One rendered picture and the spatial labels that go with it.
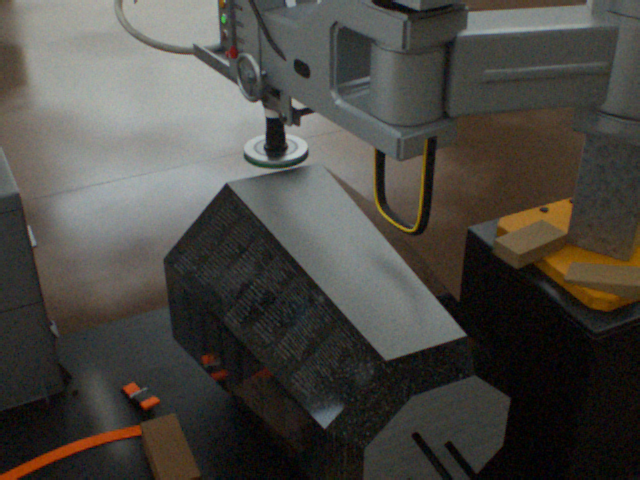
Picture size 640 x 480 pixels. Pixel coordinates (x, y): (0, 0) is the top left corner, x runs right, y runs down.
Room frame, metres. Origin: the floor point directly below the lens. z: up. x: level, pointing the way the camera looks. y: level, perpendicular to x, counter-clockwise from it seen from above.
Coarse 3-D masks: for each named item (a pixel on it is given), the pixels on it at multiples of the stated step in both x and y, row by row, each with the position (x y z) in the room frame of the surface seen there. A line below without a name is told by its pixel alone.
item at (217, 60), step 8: (200, 48) 2.79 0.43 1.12; (224, 48) 2.87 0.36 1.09; (200, 56) 2.79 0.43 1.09; (208, 56) 2.74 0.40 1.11; (216, 56) 2.71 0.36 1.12; (224, 56) 2.82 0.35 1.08; (208, 64) 2.74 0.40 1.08; (216, 64) 2.69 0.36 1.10; (224, 64) 2.64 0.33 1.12; (224, 72) 2.64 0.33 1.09; (232, 80) 2.60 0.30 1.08; (264, 96) 2.41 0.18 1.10; (272, 96) 2.38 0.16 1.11; (272, 104) 2.39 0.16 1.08; (280, 104) 2.35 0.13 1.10; (280, 112) 2.35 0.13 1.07; (296, 112) 2.27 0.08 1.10; (304, 112) 2.31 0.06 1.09; (312, 112) 2.33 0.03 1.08; (280, 120) 2.28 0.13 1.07; (296, 120) 2.27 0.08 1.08
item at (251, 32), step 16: (240, 0) 2.43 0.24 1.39; (256, 0) 2.36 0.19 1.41; (272, 0) 2.38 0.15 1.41; (288, 0) 2.40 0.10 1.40; (304, 0) 2.44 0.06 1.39; (240, 16) 2.43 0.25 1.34; (240, 32) 2.43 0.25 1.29; (256, 32) 2.36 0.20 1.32; (240, 48) 2.44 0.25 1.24; (256, 48) 2.36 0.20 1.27
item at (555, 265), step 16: (544, 208) 2.24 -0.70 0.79; (560, 208) 2.26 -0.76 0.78; (512, 224) 2.16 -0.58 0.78; (528, 224) 2.16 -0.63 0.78; (560, 224) 2.16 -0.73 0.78; (560, 256) 1.98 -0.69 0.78; (576, 256) 1.98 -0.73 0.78; (592, 256) 1.98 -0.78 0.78; (608, 256) 1.98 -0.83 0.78; (544, 272) 1.95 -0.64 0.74; (560, 272) 1.90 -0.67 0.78; (576, 288) 1.83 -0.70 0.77; (592, 304) 1.78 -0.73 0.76; (608, 304) 1.77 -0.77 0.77; (624, 304) 1.79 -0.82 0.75
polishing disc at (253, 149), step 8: (264, 136) 2.58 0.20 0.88; (288, 136) 2.58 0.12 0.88; (248, 144) 2.51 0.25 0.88; (256, 144) 2.51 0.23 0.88; (296, 144) 2.51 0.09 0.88; (304, 144) 2.51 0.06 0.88; (248, 152) 2.45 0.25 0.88; (256, 152) 2.45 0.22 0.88; (264, 152) 2.45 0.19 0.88; (272, 152) 2.45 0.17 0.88; (280, 152) 2.45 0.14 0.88; (288, 152) 2.45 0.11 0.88; (296, 152) 2.45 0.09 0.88; (304, 152) 2.45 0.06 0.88; (256, 160) 2.41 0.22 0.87; (264, 160) 2.40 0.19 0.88; (272, 160) 2.40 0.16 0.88; (280, 160) 2.40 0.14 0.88; (288, 160) 2.40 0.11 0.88; (296, 160) 2.42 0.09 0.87
